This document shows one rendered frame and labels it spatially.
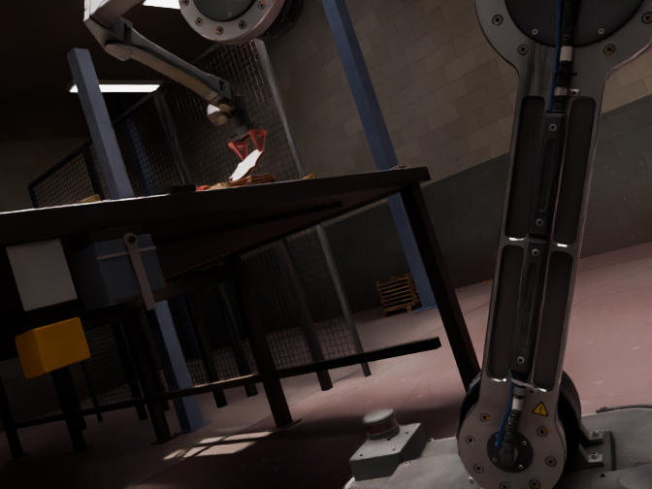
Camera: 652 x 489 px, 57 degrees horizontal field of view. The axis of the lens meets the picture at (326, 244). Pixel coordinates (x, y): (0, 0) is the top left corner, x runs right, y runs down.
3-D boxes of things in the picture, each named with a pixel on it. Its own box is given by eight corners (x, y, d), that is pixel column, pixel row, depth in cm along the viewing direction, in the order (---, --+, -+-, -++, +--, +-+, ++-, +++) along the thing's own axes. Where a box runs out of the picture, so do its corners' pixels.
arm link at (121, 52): (112, 40, 154) (113, 8, 158) (99, 51, 157) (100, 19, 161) (236, 108, 185) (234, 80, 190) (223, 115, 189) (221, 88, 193)
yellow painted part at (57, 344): (92, 357, 109) (55, 235, 110) (45, 374, 102) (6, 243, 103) (71, 364, 114) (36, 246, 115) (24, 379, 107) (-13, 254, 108)
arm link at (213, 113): (223, 101, 183) (221, 79, 186) (195, 116, 188) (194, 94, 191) (247, 119, 193) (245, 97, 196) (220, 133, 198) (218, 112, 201)
